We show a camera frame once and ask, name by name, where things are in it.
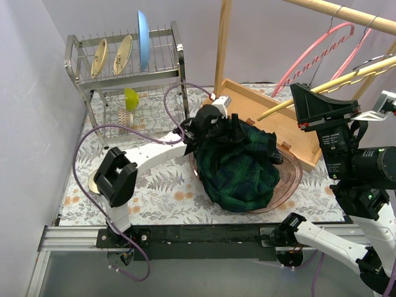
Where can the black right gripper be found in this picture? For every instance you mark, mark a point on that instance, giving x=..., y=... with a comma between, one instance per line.
x=329, y=119

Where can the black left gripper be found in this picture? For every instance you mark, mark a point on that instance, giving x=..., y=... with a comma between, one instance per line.
x=227, y=129

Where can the green tartan skirt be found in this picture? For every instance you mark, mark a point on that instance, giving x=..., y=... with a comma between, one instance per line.
x=239, y=177

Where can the pink wavy hanger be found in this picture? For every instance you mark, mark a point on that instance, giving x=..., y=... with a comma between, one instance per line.
x=306, y=60

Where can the yellow hanger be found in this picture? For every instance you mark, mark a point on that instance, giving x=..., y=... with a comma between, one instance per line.
x=354, y=77

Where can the navy cream plaid skirt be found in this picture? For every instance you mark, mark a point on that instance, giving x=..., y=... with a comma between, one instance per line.
x=276, y=157

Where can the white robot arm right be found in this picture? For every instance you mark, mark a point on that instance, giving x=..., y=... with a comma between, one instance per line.
x=363, y=178

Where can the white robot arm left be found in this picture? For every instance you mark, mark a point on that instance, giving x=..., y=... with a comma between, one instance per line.
x=116, y=176

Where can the wooden clothes rack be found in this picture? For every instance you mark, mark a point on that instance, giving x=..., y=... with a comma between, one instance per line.
x=255, y=49

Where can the pink transparent tray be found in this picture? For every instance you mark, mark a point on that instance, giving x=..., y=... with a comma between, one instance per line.
x=290, y=176

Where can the floral table mat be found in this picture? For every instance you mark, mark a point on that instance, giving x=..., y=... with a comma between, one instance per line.
x=170, y=194

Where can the yellow-green bowl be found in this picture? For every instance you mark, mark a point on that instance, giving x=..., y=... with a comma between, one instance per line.
x=131, y=99

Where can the patterned cup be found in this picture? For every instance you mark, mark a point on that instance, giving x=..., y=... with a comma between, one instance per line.
x=125, y=118

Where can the steel dish rack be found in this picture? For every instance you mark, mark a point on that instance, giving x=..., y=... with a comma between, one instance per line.
x=117, y=89

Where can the blue plate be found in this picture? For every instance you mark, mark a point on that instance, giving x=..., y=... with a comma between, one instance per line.
x=144, y=41

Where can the cream plate right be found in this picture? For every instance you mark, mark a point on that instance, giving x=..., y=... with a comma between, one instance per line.
x=122, y=55

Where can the cream plate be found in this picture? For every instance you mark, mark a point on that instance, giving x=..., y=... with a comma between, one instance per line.
x=122, y=55
x=99, y=58

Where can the cream bowl dark rim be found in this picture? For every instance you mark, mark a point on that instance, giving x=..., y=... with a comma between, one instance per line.
x=91, y=183

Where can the cream plate left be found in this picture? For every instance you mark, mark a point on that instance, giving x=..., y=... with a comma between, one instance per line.
x=99, y=58

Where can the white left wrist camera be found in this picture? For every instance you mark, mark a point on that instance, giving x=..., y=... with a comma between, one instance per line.
x=221, y=103

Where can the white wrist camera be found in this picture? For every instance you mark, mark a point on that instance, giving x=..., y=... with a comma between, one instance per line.
x=221, y=103
x=384, y=106

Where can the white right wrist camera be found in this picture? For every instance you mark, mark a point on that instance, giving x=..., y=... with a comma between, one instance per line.
x=384, y=106

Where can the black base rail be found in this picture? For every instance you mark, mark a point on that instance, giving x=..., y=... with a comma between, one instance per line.
x=213, y=241

